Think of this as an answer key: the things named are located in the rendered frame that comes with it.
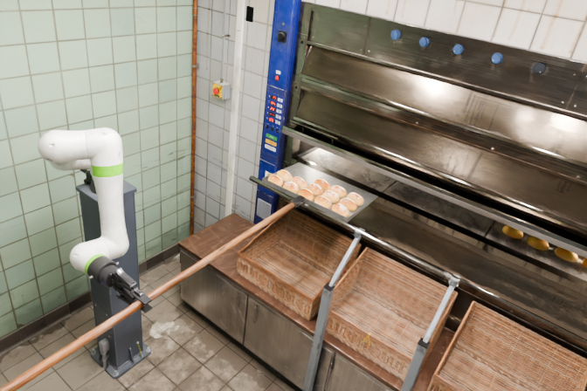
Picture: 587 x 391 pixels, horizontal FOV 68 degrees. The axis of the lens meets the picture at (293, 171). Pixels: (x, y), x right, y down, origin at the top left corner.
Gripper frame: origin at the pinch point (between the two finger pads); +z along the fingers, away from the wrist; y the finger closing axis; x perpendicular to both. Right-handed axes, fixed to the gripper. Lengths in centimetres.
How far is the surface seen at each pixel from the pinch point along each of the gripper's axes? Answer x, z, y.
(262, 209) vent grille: -134, -49, 47
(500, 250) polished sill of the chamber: -135, 95, 1
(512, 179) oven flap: -135, 87, -36
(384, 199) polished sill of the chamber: -136, 32, 1
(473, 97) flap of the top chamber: -138, 59, -66
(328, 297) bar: -76, 37, 28
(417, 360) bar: -75, 83, 32
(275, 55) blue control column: -135, -53, -59
